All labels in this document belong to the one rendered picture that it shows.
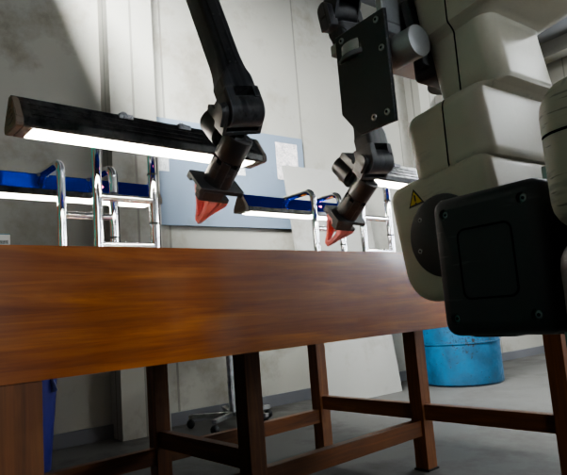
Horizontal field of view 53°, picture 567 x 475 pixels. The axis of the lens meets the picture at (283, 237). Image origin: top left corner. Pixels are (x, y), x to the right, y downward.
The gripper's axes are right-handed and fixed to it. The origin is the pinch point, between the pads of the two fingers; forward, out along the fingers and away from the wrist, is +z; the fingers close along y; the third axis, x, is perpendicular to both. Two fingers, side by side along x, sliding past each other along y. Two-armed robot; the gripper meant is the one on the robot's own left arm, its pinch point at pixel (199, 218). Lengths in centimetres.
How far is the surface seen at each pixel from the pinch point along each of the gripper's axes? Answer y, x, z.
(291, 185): -217, -189, 99
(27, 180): 10, -66, 38
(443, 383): -317, -45, 167
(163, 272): 16.8, 18.6, -2.1
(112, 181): -9, -55, 28
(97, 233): 6.3, -24.1, 23.8
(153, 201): -8.7, -30.6, 17.5
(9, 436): 40, 34, 13
